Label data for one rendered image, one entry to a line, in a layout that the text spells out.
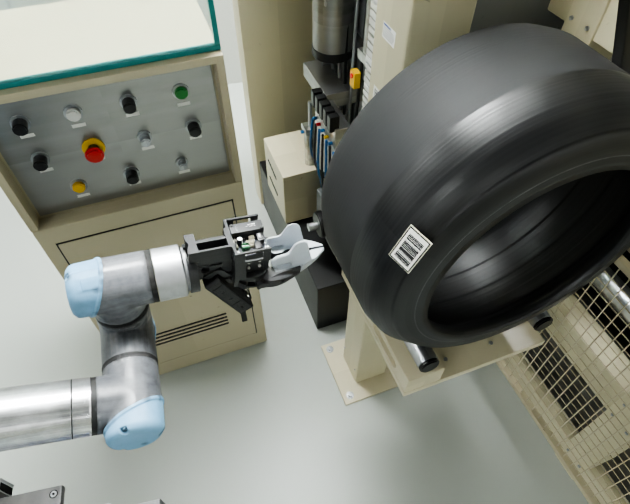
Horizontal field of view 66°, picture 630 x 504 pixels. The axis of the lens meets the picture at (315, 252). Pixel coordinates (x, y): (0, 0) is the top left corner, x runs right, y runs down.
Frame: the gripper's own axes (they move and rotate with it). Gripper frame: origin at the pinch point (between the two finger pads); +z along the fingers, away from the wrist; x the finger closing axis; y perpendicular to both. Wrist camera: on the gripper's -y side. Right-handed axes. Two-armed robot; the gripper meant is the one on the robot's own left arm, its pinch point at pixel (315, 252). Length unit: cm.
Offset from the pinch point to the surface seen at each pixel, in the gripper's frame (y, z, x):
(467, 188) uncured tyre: 18.5, 15.3, -9.5
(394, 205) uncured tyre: 12.5, 8.6, -4.7
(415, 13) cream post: 25.6, 24.0, 24.8
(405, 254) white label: 8.2, 8.7, -10.3
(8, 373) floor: -134, -86, 77
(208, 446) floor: -125, -18, 21
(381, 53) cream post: 14.3, 24.5, 33.3
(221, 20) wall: -75, 42, 249
